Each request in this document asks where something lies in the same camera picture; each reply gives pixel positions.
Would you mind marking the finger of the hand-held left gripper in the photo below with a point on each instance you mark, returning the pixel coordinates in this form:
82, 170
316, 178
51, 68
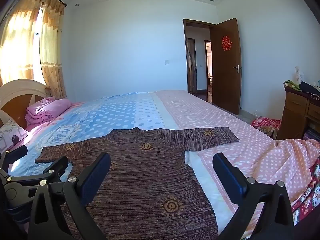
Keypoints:
15, 153
58, 165

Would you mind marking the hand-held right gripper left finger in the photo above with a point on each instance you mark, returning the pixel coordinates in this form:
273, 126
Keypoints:
96, 177

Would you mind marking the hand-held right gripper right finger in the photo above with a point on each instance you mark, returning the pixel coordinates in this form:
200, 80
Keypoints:
228, 177

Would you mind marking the brown knit sweater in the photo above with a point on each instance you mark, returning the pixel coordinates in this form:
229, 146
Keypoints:
140, 170

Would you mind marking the patterned pillow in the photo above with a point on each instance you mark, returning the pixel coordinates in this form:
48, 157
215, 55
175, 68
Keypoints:
12, 135

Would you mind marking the pink folded quilt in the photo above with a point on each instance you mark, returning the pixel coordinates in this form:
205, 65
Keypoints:
47, 110

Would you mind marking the brown patterned cloth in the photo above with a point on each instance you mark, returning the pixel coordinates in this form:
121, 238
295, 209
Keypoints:
271, 132

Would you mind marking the cream wooden bed headboard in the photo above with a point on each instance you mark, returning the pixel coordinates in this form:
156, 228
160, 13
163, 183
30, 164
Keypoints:
20, 87

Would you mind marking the red checked cloth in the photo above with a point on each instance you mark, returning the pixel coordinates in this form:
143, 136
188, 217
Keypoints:
266, 123

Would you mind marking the polka dot bed sheet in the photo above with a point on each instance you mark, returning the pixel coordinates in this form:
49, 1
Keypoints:
120, 112

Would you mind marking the brown wooden door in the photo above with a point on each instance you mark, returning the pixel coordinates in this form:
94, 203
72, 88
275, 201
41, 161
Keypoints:
225, 85

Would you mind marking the purple box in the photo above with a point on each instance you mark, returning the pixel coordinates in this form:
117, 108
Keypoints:
312, 133

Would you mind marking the brown wooden desk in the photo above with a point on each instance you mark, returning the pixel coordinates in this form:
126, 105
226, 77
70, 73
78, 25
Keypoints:
295, 110

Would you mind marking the green cloth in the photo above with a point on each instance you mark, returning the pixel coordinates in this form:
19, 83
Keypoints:
292, 85

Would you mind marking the wooden hallway door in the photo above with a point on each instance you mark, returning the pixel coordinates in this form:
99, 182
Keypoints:
192, 65

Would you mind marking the black cloth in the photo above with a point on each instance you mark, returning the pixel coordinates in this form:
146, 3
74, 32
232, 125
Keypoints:
308, 87

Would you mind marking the red paper door decoration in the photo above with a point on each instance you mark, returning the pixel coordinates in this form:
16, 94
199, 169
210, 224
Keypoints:
225, 43

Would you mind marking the brown door frame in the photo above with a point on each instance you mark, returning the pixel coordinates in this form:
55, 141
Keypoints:
185, 55

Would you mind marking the white wall switch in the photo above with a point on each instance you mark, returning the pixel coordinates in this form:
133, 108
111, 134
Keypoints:
167, 62

